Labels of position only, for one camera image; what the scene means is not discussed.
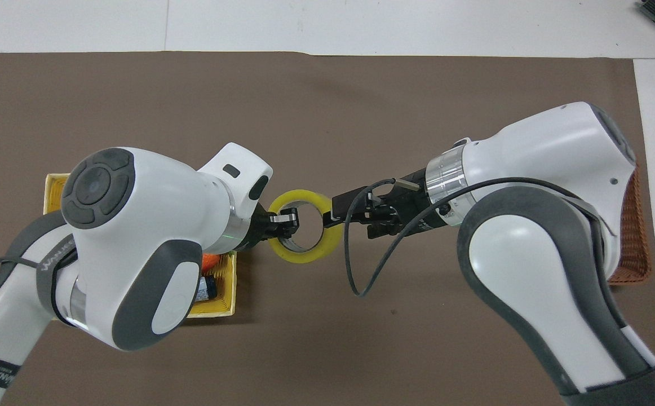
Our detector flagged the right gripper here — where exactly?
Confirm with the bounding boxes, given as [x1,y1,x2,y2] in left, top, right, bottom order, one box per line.
[331,165,453,240]

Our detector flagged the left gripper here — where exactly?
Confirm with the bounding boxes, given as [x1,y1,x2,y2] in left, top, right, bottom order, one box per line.
[242,203,300,251]

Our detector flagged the yellow tape roll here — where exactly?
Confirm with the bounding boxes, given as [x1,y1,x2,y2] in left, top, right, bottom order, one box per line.
[267,189,343,265]

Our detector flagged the yellow woven basket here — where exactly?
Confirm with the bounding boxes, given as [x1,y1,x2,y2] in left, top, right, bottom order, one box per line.
[43,173,238,320]

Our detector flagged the brown woven basket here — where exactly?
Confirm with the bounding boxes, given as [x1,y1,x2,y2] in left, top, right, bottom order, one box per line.
[605,162,653,286]

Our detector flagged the small blue black bottle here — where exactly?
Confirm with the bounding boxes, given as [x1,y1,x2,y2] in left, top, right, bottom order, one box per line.
[193,274,219,303]

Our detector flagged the black cable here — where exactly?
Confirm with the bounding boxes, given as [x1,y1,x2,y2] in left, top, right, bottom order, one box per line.
[0,255,78,323]
[343,177,610,298]

